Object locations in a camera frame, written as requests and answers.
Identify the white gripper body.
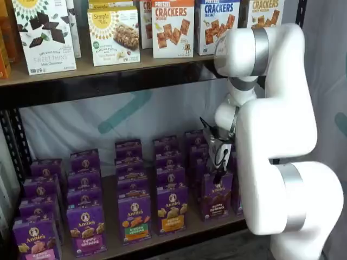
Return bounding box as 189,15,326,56
206,141,234,176

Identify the purple Annie's box brown patch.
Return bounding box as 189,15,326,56
200,172,234,223
185,129,207,148
189,143,211,160
194,156,215,190

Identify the purple Annie's box teal patch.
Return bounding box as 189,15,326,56
230,151,241,174
233,173,245,216

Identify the purple Annie's box orange patch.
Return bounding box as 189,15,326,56
156,185,190,236
155,151,185,168
152,135,180,154
156,165,187,188

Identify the purple Annie's box green patch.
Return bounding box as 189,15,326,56
114,139,143,160
118,193,152,246
115,158,147,179
117,177,150,197

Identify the blue pretzel crackers box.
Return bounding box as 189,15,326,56
195,0,241,56

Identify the orange pretzel crackers box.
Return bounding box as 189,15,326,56
139,0,153,50
151,0,195,59

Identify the purple Annie's box magenta patch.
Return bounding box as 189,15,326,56
67,187,103,208
66,204,108,257
67,169,103,191
70,148,101,172

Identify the yellow pretzel crackers box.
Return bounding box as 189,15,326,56
248,0,285,29

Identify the Simple Mills bar box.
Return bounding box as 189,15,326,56
88,0,135,10
87,6,141,67

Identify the purple Annie's box pink patch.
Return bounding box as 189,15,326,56
23,175,62,200
12,216,62,260
30,159,66,179
18,195,62,222

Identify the white Sweet Thins box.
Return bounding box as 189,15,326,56
12,0,77,76
66,0,82,59

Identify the orange cookie box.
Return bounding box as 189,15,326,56
0,0,19,64
0,25,12,80

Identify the white backdrop sheet teal print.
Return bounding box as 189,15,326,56
18,0,347,179

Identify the black metal shelving rack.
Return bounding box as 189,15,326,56
0,0,309,260

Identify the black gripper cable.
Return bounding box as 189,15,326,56
200,116,230,173

